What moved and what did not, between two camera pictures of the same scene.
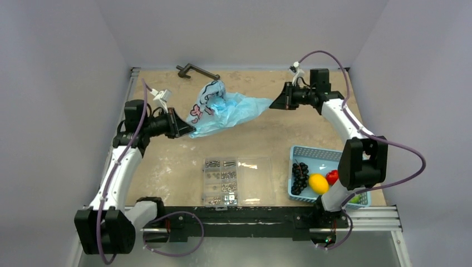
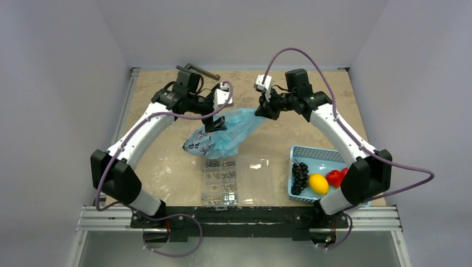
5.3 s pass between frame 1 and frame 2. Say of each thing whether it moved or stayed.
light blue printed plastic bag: moved
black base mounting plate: stayed
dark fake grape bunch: stayed
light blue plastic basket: stayed
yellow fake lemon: stayed
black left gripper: moved
